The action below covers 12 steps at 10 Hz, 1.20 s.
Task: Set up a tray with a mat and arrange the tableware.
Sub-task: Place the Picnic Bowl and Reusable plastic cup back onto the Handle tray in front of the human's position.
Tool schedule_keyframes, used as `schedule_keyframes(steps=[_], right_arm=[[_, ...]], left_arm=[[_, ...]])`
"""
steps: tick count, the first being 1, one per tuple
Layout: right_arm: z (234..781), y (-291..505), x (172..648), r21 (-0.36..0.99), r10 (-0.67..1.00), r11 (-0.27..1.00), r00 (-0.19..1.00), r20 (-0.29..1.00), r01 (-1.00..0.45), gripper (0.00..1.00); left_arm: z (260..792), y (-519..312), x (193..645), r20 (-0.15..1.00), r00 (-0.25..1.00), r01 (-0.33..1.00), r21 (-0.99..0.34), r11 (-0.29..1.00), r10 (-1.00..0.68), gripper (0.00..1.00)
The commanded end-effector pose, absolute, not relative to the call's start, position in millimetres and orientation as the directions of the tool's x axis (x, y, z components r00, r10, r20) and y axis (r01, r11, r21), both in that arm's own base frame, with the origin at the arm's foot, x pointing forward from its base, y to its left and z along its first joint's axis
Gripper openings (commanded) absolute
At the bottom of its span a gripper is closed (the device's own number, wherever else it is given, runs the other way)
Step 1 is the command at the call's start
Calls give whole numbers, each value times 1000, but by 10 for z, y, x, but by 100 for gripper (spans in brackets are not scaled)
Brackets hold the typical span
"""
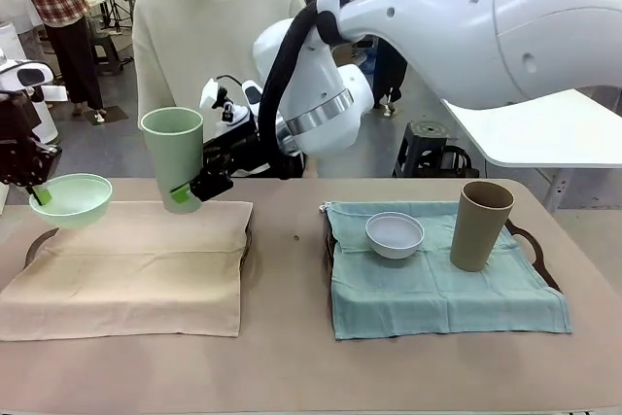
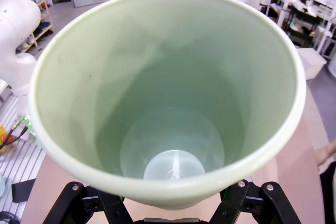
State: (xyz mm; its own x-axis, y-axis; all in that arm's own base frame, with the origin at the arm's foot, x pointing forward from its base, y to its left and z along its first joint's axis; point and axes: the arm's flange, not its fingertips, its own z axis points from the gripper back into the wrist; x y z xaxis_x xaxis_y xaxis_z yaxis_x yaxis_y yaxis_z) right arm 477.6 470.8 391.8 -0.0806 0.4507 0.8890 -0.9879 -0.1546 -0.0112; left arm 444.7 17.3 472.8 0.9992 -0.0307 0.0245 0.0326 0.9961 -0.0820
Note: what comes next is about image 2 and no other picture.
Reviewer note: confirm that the white frame workbench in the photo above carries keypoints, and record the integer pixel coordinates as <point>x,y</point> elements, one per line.
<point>283,11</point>

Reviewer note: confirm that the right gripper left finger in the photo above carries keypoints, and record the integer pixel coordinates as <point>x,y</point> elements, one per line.
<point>68,203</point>

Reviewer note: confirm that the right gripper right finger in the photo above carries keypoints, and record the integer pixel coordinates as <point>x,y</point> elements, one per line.
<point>273,203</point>

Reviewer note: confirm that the flat black block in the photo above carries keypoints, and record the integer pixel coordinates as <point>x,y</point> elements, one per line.
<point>23,191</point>

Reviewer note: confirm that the tall pale green cup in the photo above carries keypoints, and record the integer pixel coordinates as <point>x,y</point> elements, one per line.
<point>168,64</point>

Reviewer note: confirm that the wooden shelf rack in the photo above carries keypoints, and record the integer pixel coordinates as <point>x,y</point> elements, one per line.
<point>42,28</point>

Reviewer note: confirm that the yellow emergency stop button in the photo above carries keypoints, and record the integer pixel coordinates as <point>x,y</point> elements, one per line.
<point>4,140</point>

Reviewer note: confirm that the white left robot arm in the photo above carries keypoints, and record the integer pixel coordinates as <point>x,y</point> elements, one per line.
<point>15,24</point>

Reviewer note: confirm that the person's left hand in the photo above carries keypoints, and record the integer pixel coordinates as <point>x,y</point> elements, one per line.
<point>326,153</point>

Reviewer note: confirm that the white storage box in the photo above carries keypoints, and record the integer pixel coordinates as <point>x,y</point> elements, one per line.
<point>312,62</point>

